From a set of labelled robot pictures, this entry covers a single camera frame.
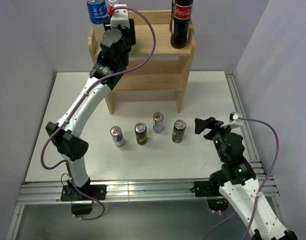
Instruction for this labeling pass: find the black yellow beverage can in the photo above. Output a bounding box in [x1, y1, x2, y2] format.
[134, 122, 148, 145]

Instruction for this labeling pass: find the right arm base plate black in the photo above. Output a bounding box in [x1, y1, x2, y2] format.
[189, 180, 221, 197]

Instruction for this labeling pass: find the water bottle blue label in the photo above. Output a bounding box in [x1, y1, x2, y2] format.
[86, 0, 108, 36]

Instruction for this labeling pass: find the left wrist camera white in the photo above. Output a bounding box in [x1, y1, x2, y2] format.
[110, 3, 130, 28]

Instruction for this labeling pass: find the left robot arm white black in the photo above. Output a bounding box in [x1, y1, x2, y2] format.
[45, 18, 136, 200]

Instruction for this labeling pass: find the wooden two-tier shelf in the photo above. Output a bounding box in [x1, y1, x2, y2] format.
[87, 10, 197, 115]

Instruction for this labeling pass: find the Coca-Cola bottle red label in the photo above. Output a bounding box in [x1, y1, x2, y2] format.
[169, 0, 194, 49]

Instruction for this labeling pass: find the aluminium rail frame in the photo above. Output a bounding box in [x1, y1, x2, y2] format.
[16, 178, 279, 206]
[224, 70, 265, 176]

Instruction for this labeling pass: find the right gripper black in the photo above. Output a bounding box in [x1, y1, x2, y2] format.
[194, 116, 236, 161]

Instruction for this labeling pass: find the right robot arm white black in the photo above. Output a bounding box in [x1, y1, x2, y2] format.
[190, 113, 297, 240]

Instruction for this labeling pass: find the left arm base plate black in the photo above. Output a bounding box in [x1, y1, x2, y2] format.
[60, 184, 107, 202]

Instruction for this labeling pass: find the small water bottle blue cap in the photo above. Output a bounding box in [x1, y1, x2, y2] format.
[107, 0, 120, 19]

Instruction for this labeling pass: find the aluminium rail frame right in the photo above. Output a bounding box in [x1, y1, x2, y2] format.
[224, 70, 265, 176]

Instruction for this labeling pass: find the aluminium rail frame front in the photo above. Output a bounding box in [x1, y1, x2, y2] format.
[16, 178, 279, 206]

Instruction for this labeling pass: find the silver slim beverage can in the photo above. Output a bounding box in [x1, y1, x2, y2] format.
[153, 112, 164, 134]

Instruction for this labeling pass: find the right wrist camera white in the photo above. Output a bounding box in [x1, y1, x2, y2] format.
[220, 112, 244, 130]

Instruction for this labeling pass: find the dark green beverage can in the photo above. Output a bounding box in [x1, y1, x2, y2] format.
[172, 119, 187, 144]

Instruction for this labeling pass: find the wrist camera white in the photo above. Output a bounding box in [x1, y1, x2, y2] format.
[220, 112, 244, 130]
[110, 3, 130, 28]

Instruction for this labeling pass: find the blue silver energy drink can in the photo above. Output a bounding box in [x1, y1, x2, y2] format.
[110, 126, 125, 147]

